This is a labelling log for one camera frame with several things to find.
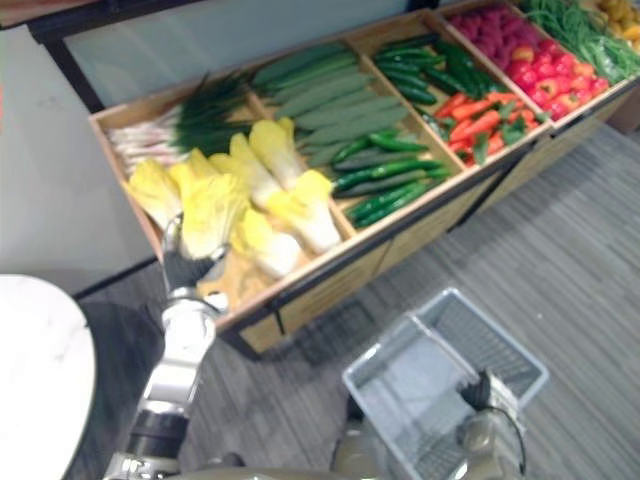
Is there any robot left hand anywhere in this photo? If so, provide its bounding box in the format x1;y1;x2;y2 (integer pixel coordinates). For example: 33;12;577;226
159;214;232;296

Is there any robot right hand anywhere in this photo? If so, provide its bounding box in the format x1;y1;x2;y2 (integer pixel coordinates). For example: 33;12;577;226
458;368;524;427

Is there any grey plastic shopping basket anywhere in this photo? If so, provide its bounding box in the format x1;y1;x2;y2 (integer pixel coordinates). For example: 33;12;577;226
341;286;551;480

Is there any yellow napa cabbage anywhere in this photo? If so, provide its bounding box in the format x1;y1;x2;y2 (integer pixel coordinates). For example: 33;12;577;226
168;148;252;261
125;159;184;232
264;168;344;256
228;206;304;279
247;116;307;192
208;133;284;209

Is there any wooden vegetable display stand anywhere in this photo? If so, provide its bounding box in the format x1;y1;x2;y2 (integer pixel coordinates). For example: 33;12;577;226
88;6;557;357
433;0;640;213

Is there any green onion bunch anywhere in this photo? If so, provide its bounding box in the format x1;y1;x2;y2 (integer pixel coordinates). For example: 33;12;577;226
105;70;257;172

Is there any white round table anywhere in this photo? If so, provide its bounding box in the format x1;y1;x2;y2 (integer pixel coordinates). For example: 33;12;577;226
0;273;97;480

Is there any grey-green loofah gourd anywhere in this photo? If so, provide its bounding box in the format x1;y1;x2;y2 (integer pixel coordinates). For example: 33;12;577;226
304;139;377;169
272;72;375;105
279;87;397;119
299;114;407;147
293;97;412;132
251;41;352;87
259;51;359;95

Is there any bright green cucumber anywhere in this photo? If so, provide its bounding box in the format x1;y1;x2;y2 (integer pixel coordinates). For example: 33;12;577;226
331;134;374;164
331;158;447;192
368;131;431;154
334;168;452;199
353;185;437;229
346;180;427;221

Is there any black framed glass panel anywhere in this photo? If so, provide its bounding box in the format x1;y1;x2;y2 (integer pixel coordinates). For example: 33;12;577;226
27;0;441;115

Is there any dark green cucumber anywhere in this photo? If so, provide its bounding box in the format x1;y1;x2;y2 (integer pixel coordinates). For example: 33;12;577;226
396;83;439;107
374;48;447;70
373;31;441;57
431;38;494;97
378;66;432;92
424;66;472;96

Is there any red bell pepper pile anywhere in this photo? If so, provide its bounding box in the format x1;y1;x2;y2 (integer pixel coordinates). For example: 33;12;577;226
505;38;612;122

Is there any pink-red fruit pile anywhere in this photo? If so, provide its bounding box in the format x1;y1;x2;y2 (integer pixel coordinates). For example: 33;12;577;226
446;3;540;72

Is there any green bean pile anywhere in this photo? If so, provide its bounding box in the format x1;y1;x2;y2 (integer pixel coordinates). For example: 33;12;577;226
520;0;640;85

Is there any yellow fruit pile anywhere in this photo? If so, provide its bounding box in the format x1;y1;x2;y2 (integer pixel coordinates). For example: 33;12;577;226
595;0;640;40

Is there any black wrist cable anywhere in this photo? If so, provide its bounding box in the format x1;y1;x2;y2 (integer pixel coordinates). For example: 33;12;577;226
478;403;528;475

